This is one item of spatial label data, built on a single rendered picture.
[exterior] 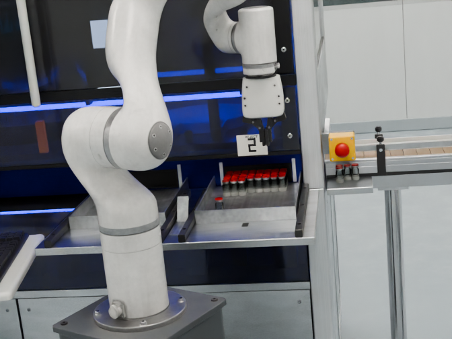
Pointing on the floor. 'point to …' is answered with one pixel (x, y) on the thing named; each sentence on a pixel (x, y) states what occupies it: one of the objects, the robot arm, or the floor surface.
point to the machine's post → (313, 161)
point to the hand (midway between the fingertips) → (266, 136)
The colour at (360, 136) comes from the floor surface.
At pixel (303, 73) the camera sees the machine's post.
